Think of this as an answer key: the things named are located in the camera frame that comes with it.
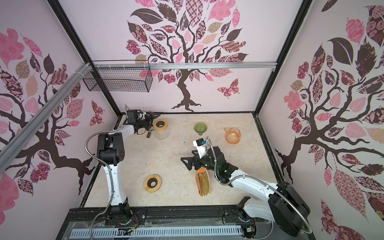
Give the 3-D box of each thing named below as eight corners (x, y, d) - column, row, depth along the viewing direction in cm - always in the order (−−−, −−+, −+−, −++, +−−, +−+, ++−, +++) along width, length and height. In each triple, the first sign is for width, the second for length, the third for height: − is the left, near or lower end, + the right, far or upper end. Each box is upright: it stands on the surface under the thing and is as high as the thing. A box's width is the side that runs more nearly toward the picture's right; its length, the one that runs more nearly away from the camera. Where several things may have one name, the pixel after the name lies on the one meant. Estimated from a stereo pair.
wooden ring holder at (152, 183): (143, 192, 83) (142, 190, 81) (147, 175, 89) (146, 174, 87) (159, 192, 83) (159, 190, 81) (162, 175, 89) (161, 174, 87)
